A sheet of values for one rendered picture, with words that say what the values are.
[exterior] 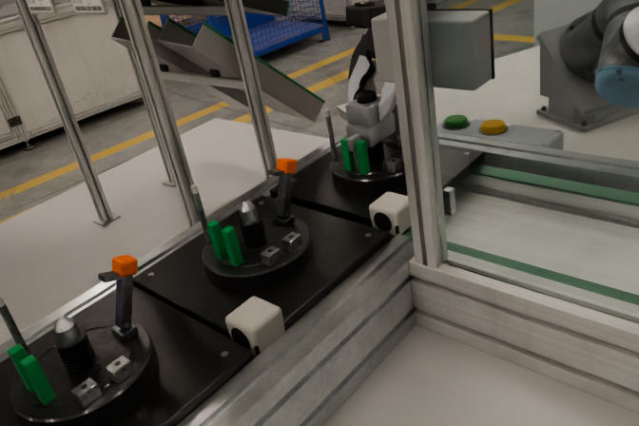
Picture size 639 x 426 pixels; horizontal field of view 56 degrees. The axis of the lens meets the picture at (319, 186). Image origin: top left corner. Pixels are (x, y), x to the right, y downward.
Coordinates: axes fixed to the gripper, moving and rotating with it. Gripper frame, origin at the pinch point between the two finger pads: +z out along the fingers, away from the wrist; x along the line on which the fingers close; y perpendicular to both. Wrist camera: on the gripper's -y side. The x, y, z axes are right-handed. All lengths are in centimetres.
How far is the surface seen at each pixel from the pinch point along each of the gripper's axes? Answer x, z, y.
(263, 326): -12.2, 29.3, -21.3
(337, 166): 3.8, 8.9, 2.4
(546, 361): -33.7, 24.4, 0.0
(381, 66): -13.7, -0.8, -17.4
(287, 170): -1.0, 12.5, -13.0
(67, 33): 382, -54, 131
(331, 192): 1.9, 13.0, 0.6
